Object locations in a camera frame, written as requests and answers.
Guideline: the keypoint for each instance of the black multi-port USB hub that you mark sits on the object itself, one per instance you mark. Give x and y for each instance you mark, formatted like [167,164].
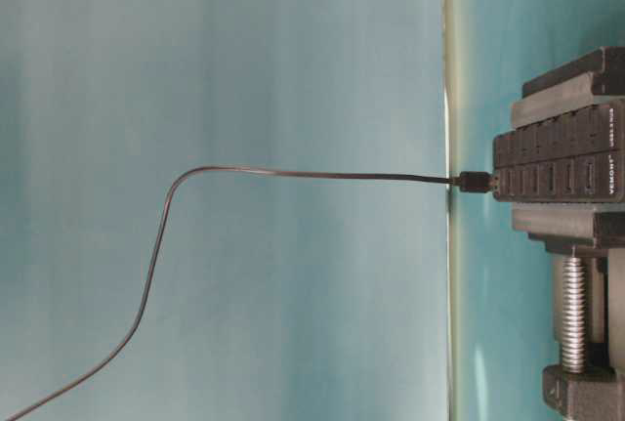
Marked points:
[576,157]

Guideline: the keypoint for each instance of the silver threaded vise screw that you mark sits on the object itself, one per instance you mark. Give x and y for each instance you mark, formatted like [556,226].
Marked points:
[574,316]

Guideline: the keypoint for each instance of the black 3D-printed vise clamp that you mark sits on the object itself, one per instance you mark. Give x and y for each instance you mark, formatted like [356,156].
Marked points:
[594,232]

